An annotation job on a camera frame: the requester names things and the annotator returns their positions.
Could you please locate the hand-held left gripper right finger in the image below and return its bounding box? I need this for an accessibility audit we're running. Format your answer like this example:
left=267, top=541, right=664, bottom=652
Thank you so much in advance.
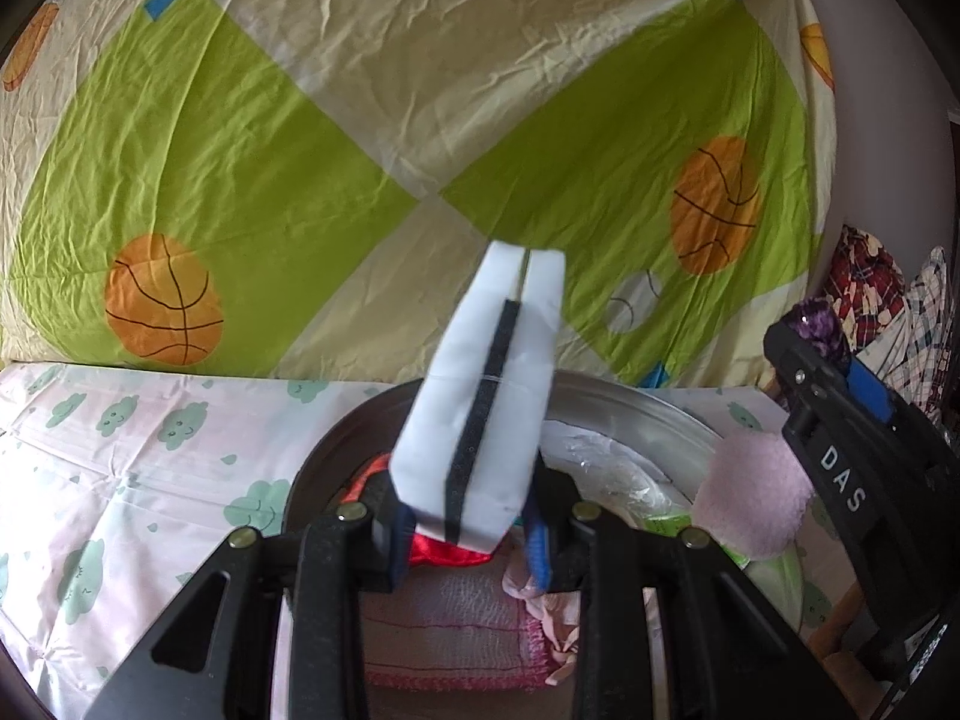
left=523, top=465, right=860, bottom=720

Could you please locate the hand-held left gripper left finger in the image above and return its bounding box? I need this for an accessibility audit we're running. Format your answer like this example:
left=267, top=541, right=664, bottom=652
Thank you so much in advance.
left=82, top=491, right=413, bottom=720

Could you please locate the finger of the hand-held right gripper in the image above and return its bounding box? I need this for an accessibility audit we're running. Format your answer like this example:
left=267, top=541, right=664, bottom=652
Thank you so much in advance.
left=847, top=360, right=935, bottom=445
left=763, top=321, right=848, bottom=428

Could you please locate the red satin pouch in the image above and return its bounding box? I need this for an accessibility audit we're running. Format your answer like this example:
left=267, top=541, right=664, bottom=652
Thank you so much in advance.
left=341, top=454, right=496, bottom=567

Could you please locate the purple scrunchie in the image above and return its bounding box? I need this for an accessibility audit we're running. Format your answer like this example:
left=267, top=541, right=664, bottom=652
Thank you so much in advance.
left=784, top=298, right=856, bottom=376

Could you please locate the pink-trimmed white cloth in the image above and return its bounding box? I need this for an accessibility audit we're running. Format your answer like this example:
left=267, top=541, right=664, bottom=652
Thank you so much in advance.
left=360, top=566, right=548, bottom=691

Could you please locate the light pink cloth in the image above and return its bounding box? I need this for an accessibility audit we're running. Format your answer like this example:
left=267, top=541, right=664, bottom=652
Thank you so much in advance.
left=502, top=559, right=582, bottom=687

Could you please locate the clear plastic bag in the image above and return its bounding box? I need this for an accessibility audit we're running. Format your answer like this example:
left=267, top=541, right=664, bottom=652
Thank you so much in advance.
left=540, top=420, right=695, bottom=526

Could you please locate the green tissue pack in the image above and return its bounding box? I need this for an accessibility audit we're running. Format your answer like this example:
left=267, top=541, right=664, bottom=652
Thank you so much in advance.
left=637, top=510, right=807, bottom=638

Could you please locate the white sponge with black stripe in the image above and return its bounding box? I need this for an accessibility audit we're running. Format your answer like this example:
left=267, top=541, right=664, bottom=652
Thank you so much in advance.
left=388, top=240, right=567, bottom=552

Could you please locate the pink fluffy pad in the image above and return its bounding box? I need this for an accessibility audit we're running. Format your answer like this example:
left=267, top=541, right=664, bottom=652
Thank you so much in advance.
left=690, top=431, right=817, bottom=560

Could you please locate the blue round tin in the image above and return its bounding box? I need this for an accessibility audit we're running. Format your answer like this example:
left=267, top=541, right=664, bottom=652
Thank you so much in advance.
left=281, top=379, right=807, bottom=720

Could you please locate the blue white plaid cloth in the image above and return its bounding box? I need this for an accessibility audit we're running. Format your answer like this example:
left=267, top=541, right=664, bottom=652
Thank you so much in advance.
left=855, top=244, right=960, bottom=421

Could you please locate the cloud printed bedsheet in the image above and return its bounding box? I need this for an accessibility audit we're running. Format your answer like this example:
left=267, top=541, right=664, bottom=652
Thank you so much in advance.
left=0, top=360, right=856, bottom=720

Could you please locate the basketball printed sheet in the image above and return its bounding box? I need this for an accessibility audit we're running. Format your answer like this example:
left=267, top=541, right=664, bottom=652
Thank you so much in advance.
left=0, top=0, right=837, bottom=391

